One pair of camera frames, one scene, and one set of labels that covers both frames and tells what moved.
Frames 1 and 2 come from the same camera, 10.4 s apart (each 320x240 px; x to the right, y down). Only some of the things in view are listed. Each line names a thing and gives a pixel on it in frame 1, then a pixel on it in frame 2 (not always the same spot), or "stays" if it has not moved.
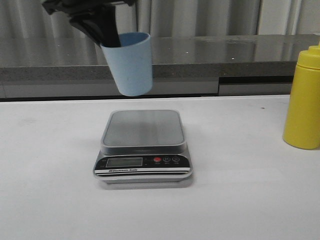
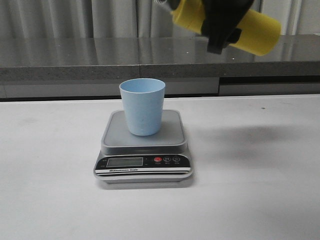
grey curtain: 30,19 stays
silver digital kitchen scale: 143,146 stays
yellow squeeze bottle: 302,127 -> 260,32
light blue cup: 131,63 -> 143,99
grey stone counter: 182,66 stays
